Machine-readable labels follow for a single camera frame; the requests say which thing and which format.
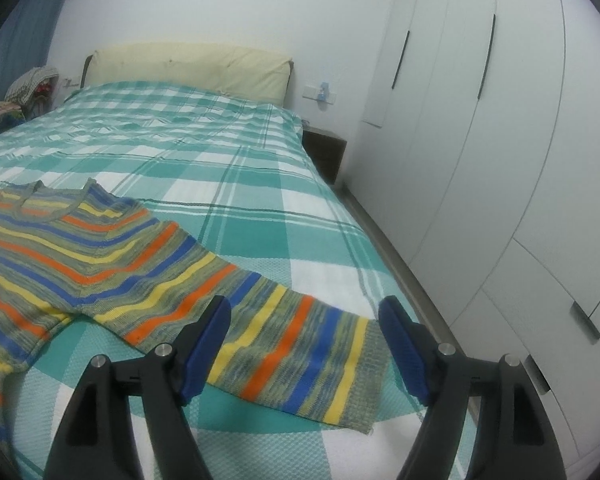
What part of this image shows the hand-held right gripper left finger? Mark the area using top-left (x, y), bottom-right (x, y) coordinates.
top-left (44, 295), bottom-right (232, 480)

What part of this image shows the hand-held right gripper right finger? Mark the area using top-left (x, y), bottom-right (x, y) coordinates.
top-left (378, 295), bottom-right (568, 480)

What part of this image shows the striped knit sweater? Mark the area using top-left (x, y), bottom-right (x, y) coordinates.
top-left (0, 178), bottom-right (388, 433)

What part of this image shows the pile of folded clothes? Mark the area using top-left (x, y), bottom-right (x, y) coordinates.
top-left (0, 66), bottom-right (61, 133)

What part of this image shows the white wardrobe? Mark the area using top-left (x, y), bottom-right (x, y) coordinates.
top-left (340, 0), bottom-right (600, 461)

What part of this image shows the dark wooden nightstand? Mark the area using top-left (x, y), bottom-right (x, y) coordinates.
top-left (302, 127), bottom-right (348, 186)

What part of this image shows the cream headboard cushion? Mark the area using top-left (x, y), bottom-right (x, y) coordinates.
top-left (82, 45), bottom-right (293, 107)

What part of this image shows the blue curtain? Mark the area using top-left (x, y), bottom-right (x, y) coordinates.
top-left (0, 0), bottom-right (78, 141)

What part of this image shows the grey bed frame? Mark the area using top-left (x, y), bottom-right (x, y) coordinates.
top-left (340, 182), bottom-right (481, 411)

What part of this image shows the grey drawer handle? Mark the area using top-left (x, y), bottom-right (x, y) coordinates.
top-left (570, 302), bottom-right (600, 343)
top-left (525, 357), bottom-right (552, 393)

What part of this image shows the white wall socket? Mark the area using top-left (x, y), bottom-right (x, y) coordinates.
top-left (302, 87), bottom-right (338, 106)

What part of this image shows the long dark wardrobe handle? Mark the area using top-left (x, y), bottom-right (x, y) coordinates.
top-left (391, 31), bottom-right (411, 90)
top-left (477, 14), bottom-right (496, 98)

